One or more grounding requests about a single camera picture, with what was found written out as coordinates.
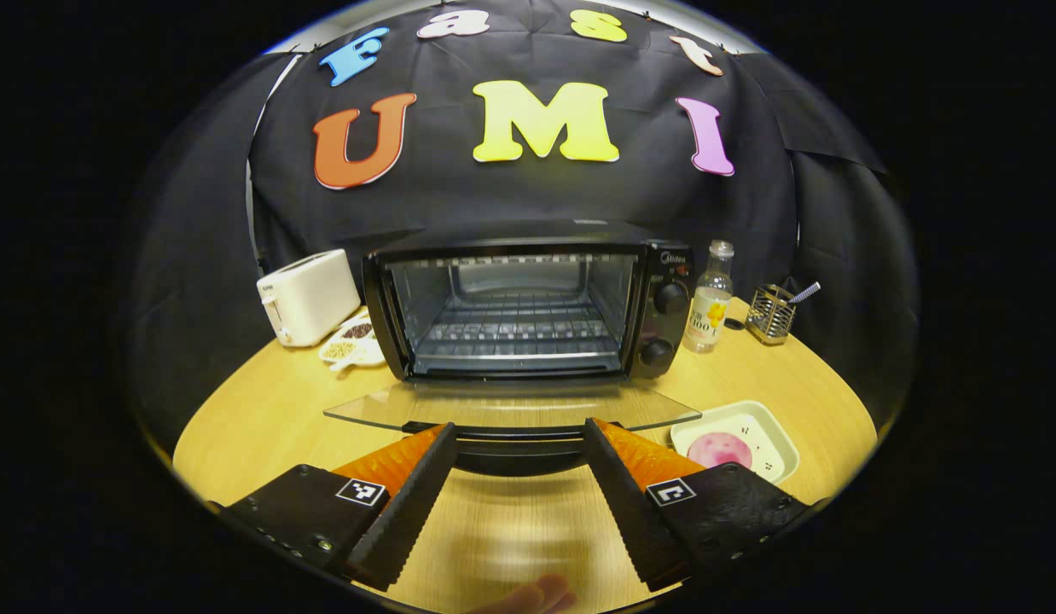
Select cream square plate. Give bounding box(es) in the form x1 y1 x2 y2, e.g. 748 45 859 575
670 400 800 485

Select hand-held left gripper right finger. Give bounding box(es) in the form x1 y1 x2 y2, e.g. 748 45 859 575
584 418 810 591

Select white divided seed dish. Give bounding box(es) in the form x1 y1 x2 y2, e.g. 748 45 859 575
318 309 388 373

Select round pink meat slice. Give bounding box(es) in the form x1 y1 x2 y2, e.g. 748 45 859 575
687 432 754 470

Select metal wire utensil holder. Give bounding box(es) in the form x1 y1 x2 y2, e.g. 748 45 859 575
746 283 798 345

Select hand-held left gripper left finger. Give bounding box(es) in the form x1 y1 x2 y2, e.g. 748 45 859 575
223 422 459 592

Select clear drink bottle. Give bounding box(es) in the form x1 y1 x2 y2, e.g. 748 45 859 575
683 240 735 354

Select black electric oven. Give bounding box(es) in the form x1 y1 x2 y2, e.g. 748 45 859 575
323 235 702 477

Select black backdrop cloth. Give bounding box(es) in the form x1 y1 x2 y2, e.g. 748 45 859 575
127 0 921 427

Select white toaster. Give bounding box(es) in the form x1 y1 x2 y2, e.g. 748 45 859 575
256 249 363 348

